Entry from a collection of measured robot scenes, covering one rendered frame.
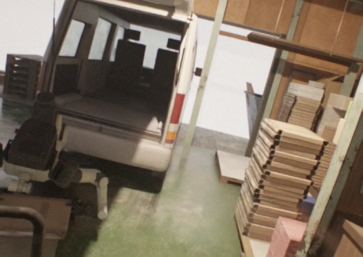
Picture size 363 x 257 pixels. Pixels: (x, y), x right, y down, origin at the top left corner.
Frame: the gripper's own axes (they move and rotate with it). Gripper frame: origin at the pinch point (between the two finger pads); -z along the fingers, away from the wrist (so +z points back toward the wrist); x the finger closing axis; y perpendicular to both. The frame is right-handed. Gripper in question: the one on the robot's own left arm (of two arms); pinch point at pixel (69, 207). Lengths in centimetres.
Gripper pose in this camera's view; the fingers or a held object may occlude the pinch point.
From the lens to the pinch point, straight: 217.1
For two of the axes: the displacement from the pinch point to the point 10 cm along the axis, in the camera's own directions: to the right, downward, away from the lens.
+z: 9.4, 1.6, 3.0
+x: -2.3, 9.5, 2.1
